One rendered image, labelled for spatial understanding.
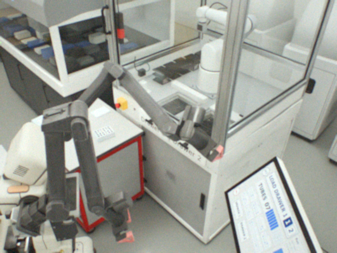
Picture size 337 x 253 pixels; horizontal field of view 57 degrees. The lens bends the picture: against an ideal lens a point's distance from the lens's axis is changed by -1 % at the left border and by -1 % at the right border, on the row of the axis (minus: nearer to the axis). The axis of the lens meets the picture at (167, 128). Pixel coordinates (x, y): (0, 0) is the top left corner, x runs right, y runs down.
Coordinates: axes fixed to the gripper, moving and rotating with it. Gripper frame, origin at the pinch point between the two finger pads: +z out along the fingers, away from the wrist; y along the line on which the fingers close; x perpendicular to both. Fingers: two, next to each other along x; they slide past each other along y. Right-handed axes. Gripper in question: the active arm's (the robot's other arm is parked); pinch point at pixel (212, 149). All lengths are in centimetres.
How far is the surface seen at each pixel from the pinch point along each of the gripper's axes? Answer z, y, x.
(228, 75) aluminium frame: 12.0, 25.8, -29.8
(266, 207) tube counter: 25.0, -21.5, 5.1
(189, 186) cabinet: 79, 44, 34
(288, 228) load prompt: 19.2, -34.2, 4.8
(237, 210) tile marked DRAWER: 30.3, -10.9, 15.1
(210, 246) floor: 121, 23, 64
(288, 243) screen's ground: 17.7, -37.8, 8.6
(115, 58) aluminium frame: 21, 117, -2
